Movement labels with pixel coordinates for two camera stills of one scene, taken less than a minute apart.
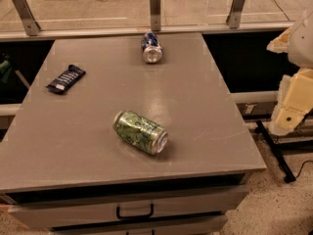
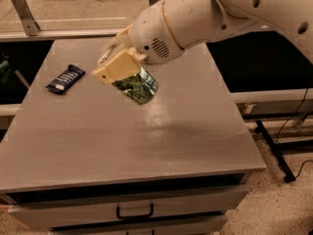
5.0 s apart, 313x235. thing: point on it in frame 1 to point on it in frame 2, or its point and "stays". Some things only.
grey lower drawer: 213,225 stays
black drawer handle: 135,216 stays
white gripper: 303,43 to 151,33
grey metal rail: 21,34 stays
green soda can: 141,131 to 141,87
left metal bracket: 26,17 stays
